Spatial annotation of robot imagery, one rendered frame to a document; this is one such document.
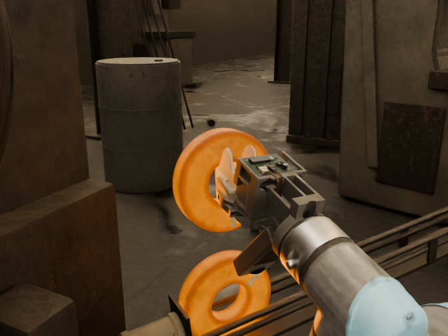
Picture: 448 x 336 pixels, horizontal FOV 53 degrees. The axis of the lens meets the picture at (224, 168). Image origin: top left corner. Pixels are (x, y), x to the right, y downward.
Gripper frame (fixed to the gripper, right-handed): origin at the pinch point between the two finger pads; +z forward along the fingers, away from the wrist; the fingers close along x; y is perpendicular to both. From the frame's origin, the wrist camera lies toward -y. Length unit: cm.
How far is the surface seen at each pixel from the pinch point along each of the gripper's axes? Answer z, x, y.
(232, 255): -5.0, -0.8, -13.2
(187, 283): -5.1, 6.6, -16.8
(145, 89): 214, -62, -77
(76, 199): 9.4, 19.9, -8.1
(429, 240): -9.6, -43.2, -17.8
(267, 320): -11.0, -5.8, -23.7
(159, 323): -6.9, 11.6, -21.7
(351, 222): 98, -152, -120
